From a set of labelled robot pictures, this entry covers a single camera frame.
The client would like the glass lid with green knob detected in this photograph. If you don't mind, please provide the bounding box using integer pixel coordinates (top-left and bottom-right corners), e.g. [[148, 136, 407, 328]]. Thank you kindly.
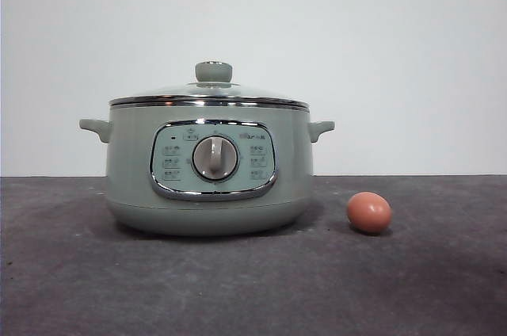
[[109, 60, 310, 108]]

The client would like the brown egg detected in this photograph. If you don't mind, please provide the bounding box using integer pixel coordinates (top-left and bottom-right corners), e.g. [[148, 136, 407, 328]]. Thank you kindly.
[[346, 191, 393, 235]]

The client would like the pale green electric cooking pot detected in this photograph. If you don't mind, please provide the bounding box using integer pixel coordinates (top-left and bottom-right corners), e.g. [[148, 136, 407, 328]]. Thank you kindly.
[[78, 102, 336, 238]]

